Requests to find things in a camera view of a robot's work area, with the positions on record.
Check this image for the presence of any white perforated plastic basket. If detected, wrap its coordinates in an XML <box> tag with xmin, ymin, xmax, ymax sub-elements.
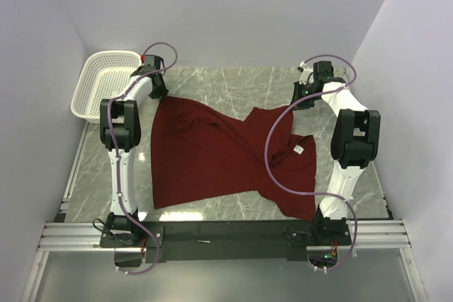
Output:
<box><xmin>71</xmin><ymin>50</ymin><xmax>141</xmax><ymax>124</ymax></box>

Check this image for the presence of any dark red t shirt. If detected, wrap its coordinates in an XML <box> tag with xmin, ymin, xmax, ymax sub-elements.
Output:
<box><xmin>150</xmin><ymin>97</ymin><xmax>316</xmax><ymax>221</ymax></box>

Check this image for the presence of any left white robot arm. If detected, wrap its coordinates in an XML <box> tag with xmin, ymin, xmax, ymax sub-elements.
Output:
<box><xmin>92</xmin><ymin>52</ymin><xmax>168</xmax><ymax>248</ymax></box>

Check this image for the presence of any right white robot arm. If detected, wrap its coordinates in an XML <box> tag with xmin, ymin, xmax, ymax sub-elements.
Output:
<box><xmin>291</xmin><ymin>61</ymin><xmax>381</xmax><ymax>245</ymax></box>

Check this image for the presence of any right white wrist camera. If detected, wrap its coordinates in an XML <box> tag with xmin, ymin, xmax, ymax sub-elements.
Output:
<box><xmin>297</xmin><ymin>62</ymin><xmax>313</xmax><ymax>85</ymax></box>

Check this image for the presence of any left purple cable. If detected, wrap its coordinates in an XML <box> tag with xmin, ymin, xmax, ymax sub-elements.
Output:
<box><xmin>105</xmin><ymin>42</ymin><xmax>178</xmax><ymax>277</ymax></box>

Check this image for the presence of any purple cable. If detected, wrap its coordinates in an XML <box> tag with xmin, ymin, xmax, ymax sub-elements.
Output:
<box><xmin>105</xmin><ymin>42</ymin><xmax>178</xmax><ymax>277</ymax></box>
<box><xmin>264</xmin><ymin>53</ymin><xmax>358</xmax><ymax>277</ymax></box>

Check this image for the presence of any aluminium frame rail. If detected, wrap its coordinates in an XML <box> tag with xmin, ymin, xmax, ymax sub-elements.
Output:
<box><xmin>22</xmin><ymin>67</ymin><xmax>428</xmax><ymax>301</ymax></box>

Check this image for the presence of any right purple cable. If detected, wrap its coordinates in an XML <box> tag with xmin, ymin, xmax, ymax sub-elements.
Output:
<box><xmin>264</xmin><ymin>53</ymin><xmax>358</xmax><ymax>277</ymax></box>

